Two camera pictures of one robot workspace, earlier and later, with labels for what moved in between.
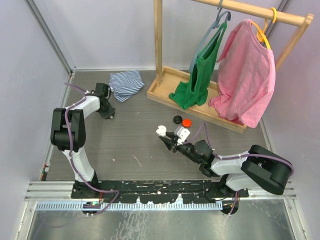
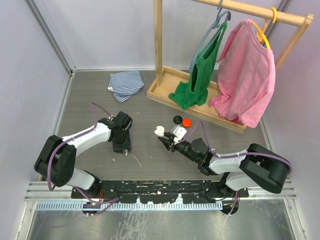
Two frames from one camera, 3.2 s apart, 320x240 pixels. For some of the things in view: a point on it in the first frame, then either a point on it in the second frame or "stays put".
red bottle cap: (186, 122) stays put
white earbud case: (161, 131) stays put
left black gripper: (111, 112) -> (126, 145)
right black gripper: (167, 141) stays put
